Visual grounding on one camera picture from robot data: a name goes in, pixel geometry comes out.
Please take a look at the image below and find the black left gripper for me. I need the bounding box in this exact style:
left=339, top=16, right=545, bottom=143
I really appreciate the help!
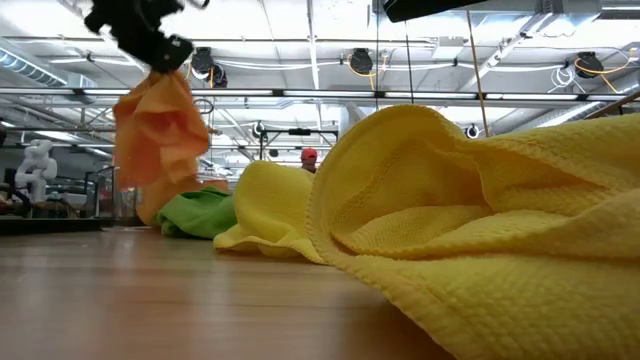
left=83, top=0, right=195, bottom=75

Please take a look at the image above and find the orange microfiber towel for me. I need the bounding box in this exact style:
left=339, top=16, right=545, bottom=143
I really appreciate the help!
left=112, top=68, right=231, bottom=226

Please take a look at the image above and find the green microfiber towel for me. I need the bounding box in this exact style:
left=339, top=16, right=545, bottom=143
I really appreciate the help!
left=156, top=186, right=239, bottom=240

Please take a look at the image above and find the small yellow microfiber towel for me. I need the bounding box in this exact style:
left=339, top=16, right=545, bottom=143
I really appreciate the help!
left=213, top=160, right=329, bottom=265

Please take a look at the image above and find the large yellow microfiber towel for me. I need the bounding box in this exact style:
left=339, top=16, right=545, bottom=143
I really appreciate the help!
left=304, top=103, right=640, bottom=360

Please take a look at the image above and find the person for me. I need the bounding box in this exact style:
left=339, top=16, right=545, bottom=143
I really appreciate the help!
left=299, top=147, right=320, bottom=175

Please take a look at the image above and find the white robot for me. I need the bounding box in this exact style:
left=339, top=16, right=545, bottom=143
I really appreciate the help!
left=13, top=138, right=59, bottom=204

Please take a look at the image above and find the black ceiling cable reel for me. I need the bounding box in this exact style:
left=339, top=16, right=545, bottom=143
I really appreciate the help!
left=348, top=47, right=375, bottom=76
left=191, top=46, right=216, bottom=77
left=574, top=50, right=605, bottom=80

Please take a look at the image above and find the long ceiling light rail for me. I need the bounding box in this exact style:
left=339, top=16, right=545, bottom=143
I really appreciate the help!
left=0, top=86, right=640, bottom=100

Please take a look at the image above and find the black overhead frame rig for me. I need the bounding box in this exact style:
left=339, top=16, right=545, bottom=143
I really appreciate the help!
left=256, top=126, right=341, bottom=162

